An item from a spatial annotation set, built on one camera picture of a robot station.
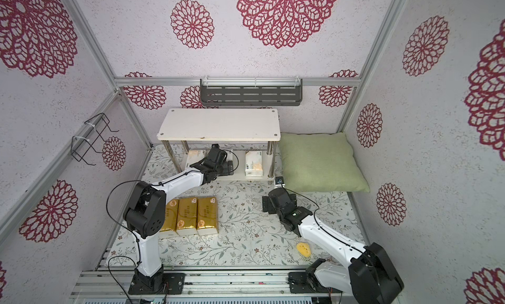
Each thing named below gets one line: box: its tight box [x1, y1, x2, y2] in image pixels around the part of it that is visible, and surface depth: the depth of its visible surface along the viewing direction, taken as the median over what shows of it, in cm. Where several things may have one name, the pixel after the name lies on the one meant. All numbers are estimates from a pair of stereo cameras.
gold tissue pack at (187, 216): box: [175, 196, 199, 237], surface depth 86 cm
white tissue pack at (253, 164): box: [244, 150, 264, 178], surface depth 99 cm
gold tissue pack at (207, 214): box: [196, 196, 219, 235], surface depth 87 cm
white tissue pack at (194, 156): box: [185, 149, 207, 170], surface depth 102 cm
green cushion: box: [278, 132, 371, 193], surface depth 97 cm
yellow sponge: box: [295, 242, 312, 258], surface depth 82 cm
